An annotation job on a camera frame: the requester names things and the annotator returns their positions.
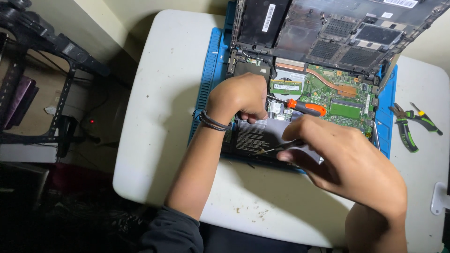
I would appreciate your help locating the black device with red light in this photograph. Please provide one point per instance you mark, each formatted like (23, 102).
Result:
(92, 123)

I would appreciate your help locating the person's right hand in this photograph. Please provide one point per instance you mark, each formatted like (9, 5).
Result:
(351, 165)

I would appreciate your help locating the person's left hand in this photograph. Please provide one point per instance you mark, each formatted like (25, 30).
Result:
(239, 93)

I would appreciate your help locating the dark grey sleeve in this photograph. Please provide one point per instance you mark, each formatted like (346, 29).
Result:
(172, 232)

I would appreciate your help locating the purple cushion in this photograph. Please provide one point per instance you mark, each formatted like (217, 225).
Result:
(21, 100)

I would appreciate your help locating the yellow-tipped small tool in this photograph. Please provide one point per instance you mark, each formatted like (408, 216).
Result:
(418, 109)

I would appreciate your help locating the thin metal tweezers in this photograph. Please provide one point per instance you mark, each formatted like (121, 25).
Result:
(376, 135)

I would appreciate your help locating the blue repair mat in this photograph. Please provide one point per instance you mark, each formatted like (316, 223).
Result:
(211, 73)

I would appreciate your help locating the laptop cooling fan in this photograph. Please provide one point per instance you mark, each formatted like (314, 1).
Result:
(297, 75)

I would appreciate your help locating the green black pliers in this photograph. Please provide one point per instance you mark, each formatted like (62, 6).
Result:
(406, 131)

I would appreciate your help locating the black laptop bottom cover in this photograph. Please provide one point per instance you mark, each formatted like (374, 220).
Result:
(316, 31)

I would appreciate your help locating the orange black screwdriver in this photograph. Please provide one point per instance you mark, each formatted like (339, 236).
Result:
(307, 108)

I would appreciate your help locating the open laptop base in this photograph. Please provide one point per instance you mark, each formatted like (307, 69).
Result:
(337, 105)

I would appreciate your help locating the black metal stand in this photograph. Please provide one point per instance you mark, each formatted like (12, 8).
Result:
(52, 42)

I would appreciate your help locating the person's left fingers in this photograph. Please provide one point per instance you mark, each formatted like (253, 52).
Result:
(256, 116)

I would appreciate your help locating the copper heat pipe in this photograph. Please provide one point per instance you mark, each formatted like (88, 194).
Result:
(327, 82)

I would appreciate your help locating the black laptop battery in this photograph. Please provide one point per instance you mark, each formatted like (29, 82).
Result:
(256, 135)

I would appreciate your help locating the green memory module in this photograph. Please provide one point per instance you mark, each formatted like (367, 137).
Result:
(285, 86)

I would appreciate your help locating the white plastic object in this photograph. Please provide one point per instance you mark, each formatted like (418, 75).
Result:
(441, 198)

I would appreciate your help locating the green laptop motherboard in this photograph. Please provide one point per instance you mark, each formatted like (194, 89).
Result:
(348, 102)

